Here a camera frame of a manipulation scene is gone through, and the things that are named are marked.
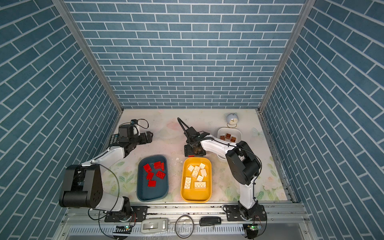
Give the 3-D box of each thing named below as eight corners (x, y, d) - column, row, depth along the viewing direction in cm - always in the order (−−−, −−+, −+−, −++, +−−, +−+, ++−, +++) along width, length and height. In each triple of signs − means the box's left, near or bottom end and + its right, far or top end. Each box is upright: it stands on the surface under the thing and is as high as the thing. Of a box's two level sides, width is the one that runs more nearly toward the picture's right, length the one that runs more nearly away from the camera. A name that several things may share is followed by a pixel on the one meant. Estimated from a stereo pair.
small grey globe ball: (227, 126, 114) (229, 118, 106) (226, 121, 117) (228, 113, 110) (236, 126, 114) (239, 118, 106) (235, 121, 117) (237, 113, 110)
